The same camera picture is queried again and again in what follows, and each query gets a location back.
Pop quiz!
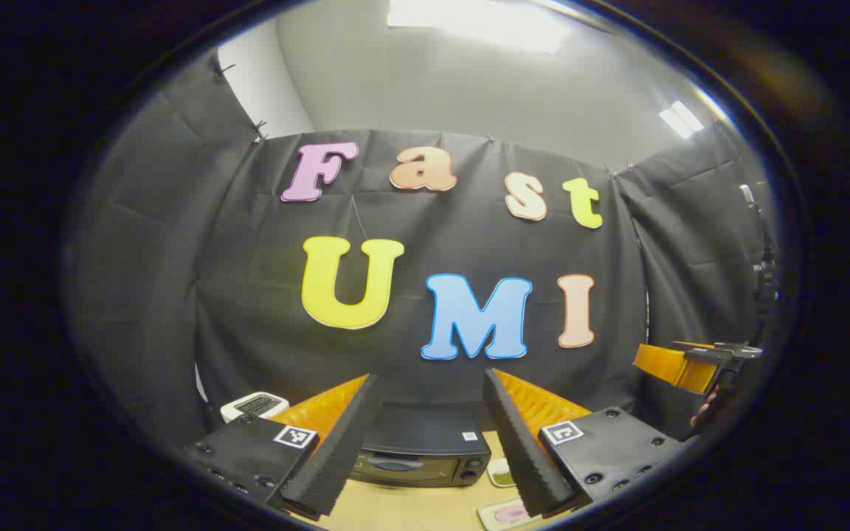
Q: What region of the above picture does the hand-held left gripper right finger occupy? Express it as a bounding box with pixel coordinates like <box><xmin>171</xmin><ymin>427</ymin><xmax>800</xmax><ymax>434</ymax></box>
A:
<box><xmin>483</xmin><ymin>368</ymin><xmax>691</xmax><ymax>517</ymax></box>

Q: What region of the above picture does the cream square plate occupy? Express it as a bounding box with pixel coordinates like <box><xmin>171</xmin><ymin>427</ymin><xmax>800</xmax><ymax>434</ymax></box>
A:
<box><xmin>478</xmin><ymin>498</ymin><xmax>544</xmax><ymax>531</ymax></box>

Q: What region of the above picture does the white toaster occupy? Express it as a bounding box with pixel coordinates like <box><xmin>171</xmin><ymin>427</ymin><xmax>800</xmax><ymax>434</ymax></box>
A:
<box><xmin>220</xmin><ymin>392</ymin><xmax>290</xmax><ymax>423</ymax></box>

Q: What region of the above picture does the small ceiling light panel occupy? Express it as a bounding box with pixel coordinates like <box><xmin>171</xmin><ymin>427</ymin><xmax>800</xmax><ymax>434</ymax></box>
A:
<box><xmin>659</xmin><ymin>100</ymin><xmax>705</xmax><ymax>139</ymax></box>

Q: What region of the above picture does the black electric oven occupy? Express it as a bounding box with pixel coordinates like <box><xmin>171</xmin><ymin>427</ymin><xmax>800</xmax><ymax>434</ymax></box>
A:
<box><xmin>348</xmin><ymin>402</ymin><xmax>492</xmax><ymax>487</ymax></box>

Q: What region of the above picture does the black backdrop cloth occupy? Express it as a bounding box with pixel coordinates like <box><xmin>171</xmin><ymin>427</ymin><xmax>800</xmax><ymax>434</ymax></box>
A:
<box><xmin>63</xmin><ymin>48</ymin><xmax>776</xmax><ymax>451</ymax></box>

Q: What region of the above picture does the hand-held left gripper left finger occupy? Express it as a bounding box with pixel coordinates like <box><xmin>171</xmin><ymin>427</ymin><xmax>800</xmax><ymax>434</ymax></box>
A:
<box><xmin>185</xmin><ymin>374</ymin><xmax>379</xmax><ymax>518</ymax></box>

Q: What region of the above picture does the white divided tray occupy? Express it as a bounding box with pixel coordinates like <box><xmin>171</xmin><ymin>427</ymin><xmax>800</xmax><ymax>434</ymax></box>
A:
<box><xmin>488</xmin><ymin>457</ymin><xmax>518</xmax><ymax>489</ymax></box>

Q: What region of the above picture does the large ceiling light panel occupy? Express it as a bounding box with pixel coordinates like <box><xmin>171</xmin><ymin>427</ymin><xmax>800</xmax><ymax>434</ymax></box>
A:
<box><xmin>387</xmin><ymin>0</ymin><xmax>570</xmax><ymax>54</ymax></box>

